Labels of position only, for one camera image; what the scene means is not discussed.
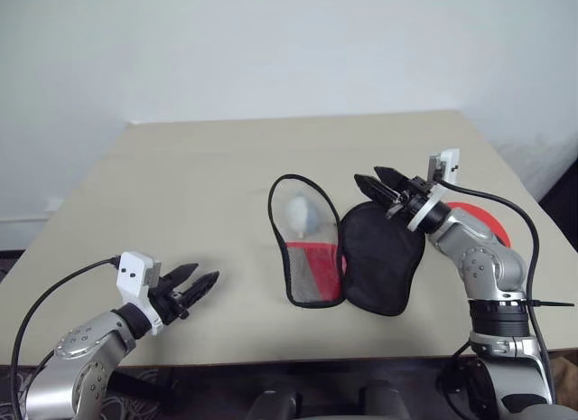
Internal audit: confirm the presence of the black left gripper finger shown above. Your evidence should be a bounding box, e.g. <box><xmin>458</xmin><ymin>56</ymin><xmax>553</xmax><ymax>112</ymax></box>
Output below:
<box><xmin>182</xmin><ymin>270</ymin><xmax>221</xmax><ymax>306</ymax></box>
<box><xmin>158</xmin><ymin>262</ymin><xmax>200</xmax><ymax>289</ymax></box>

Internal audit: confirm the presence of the red round disc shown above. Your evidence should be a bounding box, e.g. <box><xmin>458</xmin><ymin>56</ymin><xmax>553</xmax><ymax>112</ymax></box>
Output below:
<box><xmin>445</xmin><ymin>201</ymin><xmax>513</xmax><ymax>250</ymax></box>

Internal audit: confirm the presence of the white small object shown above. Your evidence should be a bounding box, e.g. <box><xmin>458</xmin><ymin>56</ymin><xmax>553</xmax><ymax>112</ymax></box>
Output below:
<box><xmin>284</xmin><ymin>195</ymin><xmax>313</xmax><ymax>237</ymax></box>

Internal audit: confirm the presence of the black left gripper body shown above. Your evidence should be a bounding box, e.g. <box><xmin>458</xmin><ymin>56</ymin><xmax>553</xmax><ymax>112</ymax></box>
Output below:
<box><xmin>150</xmin><ymin>278</ymin><xmax>191</xmax><ymax>327</ymax></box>

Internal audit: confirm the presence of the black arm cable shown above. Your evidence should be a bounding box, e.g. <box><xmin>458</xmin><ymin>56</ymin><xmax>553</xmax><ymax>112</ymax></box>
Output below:
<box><xmin>9</xmin><ymin>255</ymin><xmax>122</xmax><ymax>420</ymax></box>
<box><xmin>436</xmin><ymin>179</ymin><xmax>557</xmax><ymax>406</ymax></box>

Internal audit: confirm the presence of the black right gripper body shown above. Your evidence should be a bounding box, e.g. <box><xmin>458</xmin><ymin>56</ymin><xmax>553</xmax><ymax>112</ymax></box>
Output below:
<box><xmin>386</xmin><ymin>177</ymin><xmax>435</xmax><ymax>221</ymax></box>

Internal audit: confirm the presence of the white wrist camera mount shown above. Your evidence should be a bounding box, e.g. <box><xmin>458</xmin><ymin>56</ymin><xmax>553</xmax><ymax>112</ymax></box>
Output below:
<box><xmin>116</xmin><ymin>251</ymin><xmax>163</xmax><ymax>336</ymax></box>
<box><xmin>407</xmin><ymin>148</ymin><xmax>462</xmax><ymax>234</ymax></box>

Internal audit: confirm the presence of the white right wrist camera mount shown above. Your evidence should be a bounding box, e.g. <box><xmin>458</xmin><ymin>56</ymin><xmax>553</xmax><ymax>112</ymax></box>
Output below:
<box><xmin>407</xmin><ymin>148</ymin><xmax>462</xmax><ymax>234</ymax></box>

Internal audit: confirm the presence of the black mesh zip pouch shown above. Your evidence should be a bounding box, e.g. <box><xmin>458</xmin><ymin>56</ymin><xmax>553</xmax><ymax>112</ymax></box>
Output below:
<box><xmin>268</xmin><ymin>173</ymin><xmax>428</xmax><ymax>318</ymax></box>

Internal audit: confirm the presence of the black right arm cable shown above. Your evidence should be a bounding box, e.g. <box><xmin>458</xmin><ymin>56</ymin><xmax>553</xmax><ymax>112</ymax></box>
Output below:
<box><xmin>436</xmin><ymin>179</ymin><xmax>557</xmax><ymax>406</ymax></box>

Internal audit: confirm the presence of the black cable tie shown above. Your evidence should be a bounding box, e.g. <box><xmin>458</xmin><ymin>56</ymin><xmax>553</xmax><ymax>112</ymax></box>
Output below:
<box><xmin>526</xmin><ymin>297</ymin><xmax>577</xmax><ymax>310</ymax></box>

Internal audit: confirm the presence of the dark rounded shape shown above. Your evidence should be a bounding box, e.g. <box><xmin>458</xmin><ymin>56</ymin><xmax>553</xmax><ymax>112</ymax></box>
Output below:
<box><xmin>359</xmin><ymin>379</ymin><xmax>411</xmax><ymax>420</ymax></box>
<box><xmin>246</xmin><ymin>389</ymin><xmax>303</xmax><ymax>420</ymax></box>

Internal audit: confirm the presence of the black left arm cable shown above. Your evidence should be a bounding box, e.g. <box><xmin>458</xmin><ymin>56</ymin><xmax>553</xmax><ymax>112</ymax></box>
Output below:
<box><xmin>9</xmin><ymin>255</ymin><xmax>122</xmax><ymax>420</ymax></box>

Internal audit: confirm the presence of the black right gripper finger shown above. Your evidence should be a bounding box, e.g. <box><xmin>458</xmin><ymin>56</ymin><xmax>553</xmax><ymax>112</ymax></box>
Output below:
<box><xmin>353</xmin><ymin>173</ymin><xmax>399</xmax><ymax>210</ymax></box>
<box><xmin>373</xmin><ymin>165</ymin><xmax>415</xmax><ymax>193</ymax></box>

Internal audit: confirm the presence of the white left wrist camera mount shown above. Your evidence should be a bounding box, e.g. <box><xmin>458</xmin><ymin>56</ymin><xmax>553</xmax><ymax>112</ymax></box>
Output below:
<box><xmin>116</xmin><ymin>251</ymin><xmax>163</xmax><ymax>336</ymax></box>

